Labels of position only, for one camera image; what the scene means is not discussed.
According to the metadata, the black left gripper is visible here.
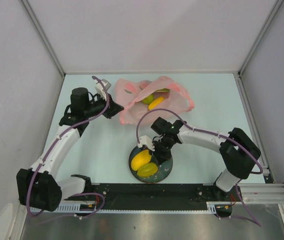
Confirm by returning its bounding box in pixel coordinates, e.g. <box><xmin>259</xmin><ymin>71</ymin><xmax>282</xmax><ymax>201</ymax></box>
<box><xmin>83</xmin><ymin>92</ymin><xmax>124</xmax><ymax>119</ymax></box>

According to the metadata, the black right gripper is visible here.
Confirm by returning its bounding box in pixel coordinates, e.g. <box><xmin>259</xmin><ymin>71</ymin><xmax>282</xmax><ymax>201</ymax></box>
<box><xmin>148</xmin><ymin>137</ymin><xmax>175</xmax><ymax>165</ymax></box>

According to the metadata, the yellow fake starfruit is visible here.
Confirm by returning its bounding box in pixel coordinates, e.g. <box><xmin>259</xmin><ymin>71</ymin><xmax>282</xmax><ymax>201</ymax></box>
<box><xmin>137</xmin><ymin>162</ymin><xmax>158</xmax><ymax>178</ymax></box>

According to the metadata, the pink plastic bag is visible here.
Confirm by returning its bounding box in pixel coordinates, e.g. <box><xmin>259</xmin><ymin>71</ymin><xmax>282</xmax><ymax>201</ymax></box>
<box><xmin>114</xmin><ymin>76</ymin><xmax>195</xmax><ymax>125</ymax></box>

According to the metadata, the yellow fake banana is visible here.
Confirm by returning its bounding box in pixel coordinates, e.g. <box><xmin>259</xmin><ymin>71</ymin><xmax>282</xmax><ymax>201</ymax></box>
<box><xmin>148</xmin><ymin>96</ymin><xmax>165</xmax><ymax>111</ymax></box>

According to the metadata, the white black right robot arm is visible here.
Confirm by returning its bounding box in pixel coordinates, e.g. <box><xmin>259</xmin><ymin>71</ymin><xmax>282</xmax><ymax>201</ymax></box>
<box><xmin>151</xmin><ymin>117</ymin><xmax>261</xmax><ymax>201</ymax></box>

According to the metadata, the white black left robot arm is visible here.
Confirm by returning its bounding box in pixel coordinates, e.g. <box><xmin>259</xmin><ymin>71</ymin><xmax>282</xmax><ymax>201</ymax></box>
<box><xmin>16</xmin><ymin>87</ymin><xmax>124</xmax><ymax>212</ymax></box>

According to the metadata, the green fake guava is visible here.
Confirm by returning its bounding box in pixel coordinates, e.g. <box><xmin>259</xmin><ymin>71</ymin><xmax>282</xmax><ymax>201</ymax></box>
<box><xmin>142</xmin><ymin>94</ymin><xmax>154</xmax><ymax>105</ymax></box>

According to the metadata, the green yellow fake mango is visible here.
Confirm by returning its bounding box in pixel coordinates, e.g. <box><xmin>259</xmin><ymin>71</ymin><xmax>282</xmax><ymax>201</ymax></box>
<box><xmin>155</xmin><ymin>88</ymin><xmax>170</xmax><ymax>93</ymax></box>

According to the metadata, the blue ceramic plate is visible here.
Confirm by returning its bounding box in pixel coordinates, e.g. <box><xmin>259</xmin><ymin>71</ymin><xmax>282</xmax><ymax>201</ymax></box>
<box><xmin>128</xmin><ymin>147</ymin><xmax>173</xmax><ymax>184</ymax></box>

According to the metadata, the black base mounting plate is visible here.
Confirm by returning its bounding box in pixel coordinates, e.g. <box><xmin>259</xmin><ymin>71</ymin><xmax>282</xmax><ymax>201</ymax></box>
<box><xmin>63</xmin><ymin>182</ymin><xmax>243</xmax><ymax>211</ymax></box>

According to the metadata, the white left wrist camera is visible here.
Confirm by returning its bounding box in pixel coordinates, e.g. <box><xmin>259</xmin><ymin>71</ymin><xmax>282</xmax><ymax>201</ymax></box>
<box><xmin>95</xmin><ymin>79</ymin><xmax>112</xmax><ymax>101</ymax></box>

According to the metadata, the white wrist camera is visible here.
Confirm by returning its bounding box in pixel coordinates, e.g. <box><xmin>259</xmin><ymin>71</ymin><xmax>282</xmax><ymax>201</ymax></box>
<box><xmin>95</xmin><ymin>79</ymin><xmax>112</xmax><ymax>101</ymax></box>
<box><xmin>137</xmin><ymin>135</ymin><xmax>155</xmax><ymax>152</ymax></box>

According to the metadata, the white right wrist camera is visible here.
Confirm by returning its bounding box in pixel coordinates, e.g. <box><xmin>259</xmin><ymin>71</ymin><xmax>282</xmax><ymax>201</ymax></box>
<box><xmin>137</xmin><ymin>135</ymin><xmax>155</xmax><ymax>152</ymax></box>

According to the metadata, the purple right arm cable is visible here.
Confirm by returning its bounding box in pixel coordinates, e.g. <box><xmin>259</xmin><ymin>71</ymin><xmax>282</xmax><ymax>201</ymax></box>
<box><xmin>135</xmin><ymin>107</ymin><xmax>264</xmax><ymax>175</ymax></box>

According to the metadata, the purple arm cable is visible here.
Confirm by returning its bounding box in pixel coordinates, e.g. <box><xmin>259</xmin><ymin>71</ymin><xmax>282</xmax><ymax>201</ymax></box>
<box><xmin>135</xmin><ymin>107</ymin><xmax>264</xmax><ymax>175</ymax></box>
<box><xmin>25</xmin><ymin>75</ymin><xmax>112</xmax><ymax>218</ymax></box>

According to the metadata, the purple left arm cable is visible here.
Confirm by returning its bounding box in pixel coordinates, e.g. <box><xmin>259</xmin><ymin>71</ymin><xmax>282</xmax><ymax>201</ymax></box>
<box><xmin>25</xmin><ymin>75</ymin><xmax>112</xmax><ymax>218</ymax></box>

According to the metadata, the white slotted cable duct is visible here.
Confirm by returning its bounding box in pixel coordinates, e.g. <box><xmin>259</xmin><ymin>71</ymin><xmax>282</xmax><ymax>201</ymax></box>
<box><xmin>28</xmin><ymin>202</ymin><xmax>82</xmax><ymax>212</ymax></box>

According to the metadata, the aluminium frame rail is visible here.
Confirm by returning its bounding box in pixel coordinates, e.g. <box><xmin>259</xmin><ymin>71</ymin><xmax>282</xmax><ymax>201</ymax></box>
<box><xmin>18</xmin><ymin>0</ymin><xmax>66</xmax><ymax>79</ymax></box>

